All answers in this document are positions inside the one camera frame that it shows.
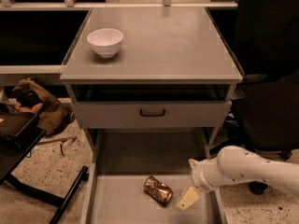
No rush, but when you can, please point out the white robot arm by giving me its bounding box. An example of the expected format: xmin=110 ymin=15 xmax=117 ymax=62
xmin=177 ymin=146 xmax=299 ymax=211

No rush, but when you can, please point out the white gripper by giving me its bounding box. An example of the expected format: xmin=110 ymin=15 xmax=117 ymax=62
xmin=176 ymin=159 xmax=216 ymax=211

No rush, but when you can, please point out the crushed orange can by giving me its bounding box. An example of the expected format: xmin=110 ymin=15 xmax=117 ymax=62
xmin=144 ymin=175 xmax=174 ymax=205

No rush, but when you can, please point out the grey drawer cabinet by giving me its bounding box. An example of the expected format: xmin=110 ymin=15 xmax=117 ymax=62
xmin=60 ymin=7 xmax=242 ymax=151

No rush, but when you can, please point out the black side table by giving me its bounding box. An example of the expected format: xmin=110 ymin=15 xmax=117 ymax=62
xmin=0 ymin=122 xmax=91 ymax=224

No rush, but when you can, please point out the black office chair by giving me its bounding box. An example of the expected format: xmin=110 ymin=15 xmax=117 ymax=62
xmin=212 ymin=0 xmax=299 ymax=192

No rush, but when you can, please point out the black drawer handle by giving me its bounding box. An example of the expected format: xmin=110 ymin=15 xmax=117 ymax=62
xmin=139 ymin=109 xmax=166 ymax=118

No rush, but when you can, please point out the white ceramic bowl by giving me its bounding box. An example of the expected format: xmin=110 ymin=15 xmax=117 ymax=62
xmin=87 ymin=28 xmax=124 ymax=58

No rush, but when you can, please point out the grey top drawer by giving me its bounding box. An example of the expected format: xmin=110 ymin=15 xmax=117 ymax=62
xmin=73 ymin=101 xmax=231 ymax=129

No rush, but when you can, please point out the dark box on table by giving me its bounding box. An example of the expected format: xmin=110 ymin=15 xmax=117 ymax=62
xmin=0 ymin=112 xmax=38 ymax=150

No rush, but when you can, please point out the open grey middle drawer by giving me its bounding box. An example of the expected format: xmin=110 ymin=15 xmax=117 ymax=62
xmin=80 ymin=130 xmax=227 ymax=224

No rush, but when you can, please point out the brown crumpled jacket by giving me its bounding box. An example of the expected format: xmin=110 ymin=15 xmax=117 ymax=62
xmin=13 ymin=78 xmax=75 ymax=136

